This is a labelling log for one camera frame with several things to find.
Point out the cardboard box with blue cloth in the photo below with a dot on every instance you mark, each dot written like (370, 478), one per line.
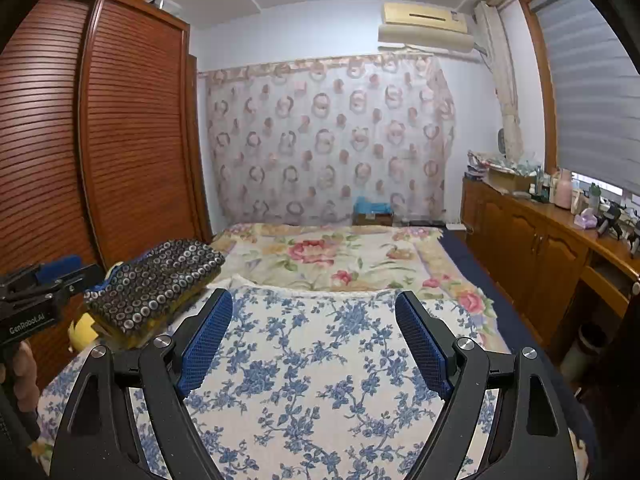
(372, 212)

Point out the open cardboard box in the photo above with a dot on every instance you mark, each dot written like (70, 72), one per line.
(510, 180)

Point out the clear plastic storage box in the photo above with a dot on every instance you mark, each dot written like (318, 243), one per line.
(166, 5)

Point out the floral bed blanket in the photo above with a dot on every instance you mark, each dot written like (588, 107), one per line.
(320, 255)

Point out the person's left hand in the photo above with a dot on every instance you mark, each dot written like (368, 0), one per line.
(25, 375)

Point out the wooden window frame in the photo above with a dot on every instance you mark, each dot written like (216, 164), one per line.
(542, 95)

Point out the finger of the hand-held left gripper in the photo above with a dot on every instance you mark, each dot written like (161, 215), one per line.
(75, 280)
(57, 266)

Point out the wooden louvered wardrobe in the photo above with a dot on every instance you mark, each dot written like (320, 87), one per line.
(125, 135)

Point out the tied beige window curtain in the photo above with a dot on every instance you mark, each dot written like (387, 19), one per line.
(505, 85)

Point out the pile of papers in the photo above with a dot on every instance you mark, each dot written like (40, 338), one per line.
(479, 165)

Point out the grey window blind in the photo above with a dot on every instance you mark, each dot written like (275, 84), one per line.
(595, 90)

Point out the pink tissue pack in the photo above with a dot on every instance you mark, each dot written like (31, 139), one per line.
(586, 219)

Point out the wooden sideboard cabinet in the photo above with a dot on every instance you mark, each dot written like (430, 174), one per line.
(520, 245)

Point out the pink bottle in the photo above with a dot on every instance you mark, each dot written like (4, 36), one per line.
(563, 191)

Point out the green-capped bottle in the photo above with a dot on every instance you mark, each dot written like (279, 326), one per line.
(594, 196)

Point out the small black tripod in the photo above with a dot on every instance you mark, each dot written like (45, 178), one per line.
(610, 220)

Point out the wall air conditioner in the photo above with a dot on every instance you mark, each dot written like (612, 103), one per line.
(425, 27)

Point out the yellow plush toy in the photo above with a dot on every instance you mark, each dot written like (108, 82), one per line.
(85, 333)

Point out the blue floral white sheet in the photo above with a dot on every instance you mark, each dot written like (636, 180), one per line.
(320, 360)

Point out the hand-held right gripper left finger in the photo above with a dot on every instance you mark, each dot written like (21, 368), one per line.
(205, 345)

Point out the navy circle-patterned satin garment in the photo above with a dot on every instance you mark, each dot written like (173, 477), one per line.
(160, 280)

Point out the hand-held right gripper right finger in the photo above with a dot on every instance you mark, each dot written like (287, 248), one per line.
(425, 347)

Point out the grey trash bin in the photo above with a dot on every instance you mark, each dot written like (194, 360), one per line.
(582, 347)

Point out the small dark oval object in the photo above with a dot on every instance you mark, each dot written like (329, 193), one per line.
(501, 141)

